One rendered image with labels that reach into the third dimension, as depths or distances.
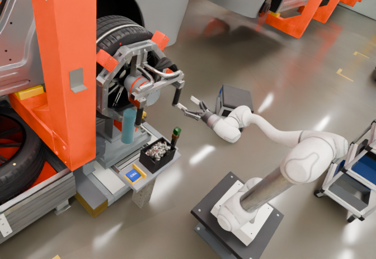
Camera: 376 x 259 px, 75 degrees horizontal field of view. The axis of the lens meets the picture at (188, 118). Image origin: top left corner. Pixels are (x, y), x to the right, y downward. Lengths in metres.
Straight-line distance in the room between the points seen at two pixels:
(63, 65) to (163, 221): 1.36
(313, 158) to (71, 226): 1.58
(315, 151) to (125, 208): 1.43
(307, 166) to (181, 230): 1.24
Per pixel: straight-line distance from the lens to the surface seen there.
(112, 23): 1.59
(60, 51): 1.06
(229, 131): 1.48
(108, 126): 2.06
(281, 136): 1.30
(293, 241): 2.39
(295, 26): 4.86
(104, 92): 1.47
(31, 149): 1.74
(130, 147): 2.14
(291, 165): 1.04
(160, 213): 2.04
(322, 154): 1.08
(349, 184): 2.90
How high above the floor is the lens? 1.80
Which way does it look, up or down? 40 degrees down
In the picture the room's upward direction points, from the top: 19 degrees clockwise
